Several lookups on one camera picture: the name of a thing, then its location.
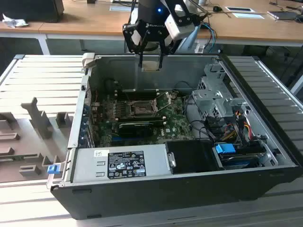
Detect long wooden desk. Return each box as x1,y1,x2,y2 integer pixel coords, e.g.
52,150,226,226
39,0,303,48

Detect CPU socket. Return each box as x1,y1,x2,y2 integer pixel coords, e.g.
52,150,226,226
126,98,160,118

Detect green motherboard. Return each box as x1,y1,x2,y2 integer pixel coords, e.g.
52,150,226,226
91,88,204,148

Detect blue cable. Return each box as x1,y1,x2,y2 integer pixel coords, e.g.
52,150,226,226
200,22,217,52

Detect red wire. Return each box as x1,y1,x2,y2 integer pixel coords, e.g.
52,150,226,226
243,117,252,140

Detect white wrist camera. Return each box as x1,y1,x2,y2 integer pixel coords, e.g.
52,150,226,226
164,14,194,40

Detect short wooden desk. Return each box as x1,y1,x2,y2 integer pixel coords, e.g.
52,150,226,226
0,0,66,40

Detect metal CPU socket cover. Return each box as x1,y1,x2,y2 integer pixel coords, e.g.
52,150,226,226
154,91,173,112

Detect grey laptop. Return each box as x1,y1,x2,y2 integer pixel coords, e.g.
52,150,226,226
267,10,299,21

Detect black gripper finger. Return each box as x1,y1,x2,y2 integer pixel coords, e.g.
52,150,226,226
158,35,178,71
122,20,149,72

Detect blue disk carrier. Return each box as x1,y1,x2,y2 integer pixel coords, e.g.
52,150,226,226
214,143,237,158

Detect blue case latch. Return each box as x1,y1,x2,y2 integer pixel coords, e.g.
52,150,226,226
47,164,60,175

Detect black and silver PC case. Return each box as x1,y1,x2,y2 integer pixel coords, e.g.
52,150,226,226
46,53,303,221

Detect black camera bracket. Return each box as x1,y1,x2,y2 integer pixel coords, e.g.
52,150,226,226
163,0,191,26

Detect yellow and black wires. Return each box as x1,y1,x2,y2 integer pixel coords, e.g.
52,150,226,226
222,128,238,140

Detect black box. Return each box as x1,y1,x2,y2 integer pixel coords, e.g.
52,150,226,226
0,0,64,24

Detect silver topped CPU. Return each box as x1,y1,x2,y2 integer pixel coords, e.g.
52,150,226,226
142,61,162,72

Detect white desk cable cover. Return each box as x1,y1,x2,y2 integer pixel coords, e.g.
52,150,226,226
224,6,256,13
232,12,266,20
109,4,134,12

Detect black plastic shroud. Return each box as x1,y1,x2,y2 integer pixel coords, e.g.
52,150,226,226
164,140,225,175

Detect crumpled white paper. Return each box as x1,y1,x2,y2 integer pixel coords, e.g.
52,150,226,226
1,13,29,28

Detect black hard disk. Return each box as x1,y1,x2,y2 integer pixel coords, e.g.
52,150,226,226
219,151,266,170

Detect beige case latch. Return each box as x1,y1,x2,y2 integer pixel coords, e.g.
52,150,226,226
81,52,96,70

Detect silver drive cage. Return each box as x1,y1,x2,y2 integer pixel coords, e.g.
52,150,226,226
190,62,251,121

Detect graphics card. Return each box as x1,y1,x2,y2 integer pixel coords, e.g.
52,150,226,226
117,122,154,139

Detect silver power supply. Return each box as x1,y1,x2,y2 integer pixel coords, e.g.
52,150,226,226
71,144,171,184

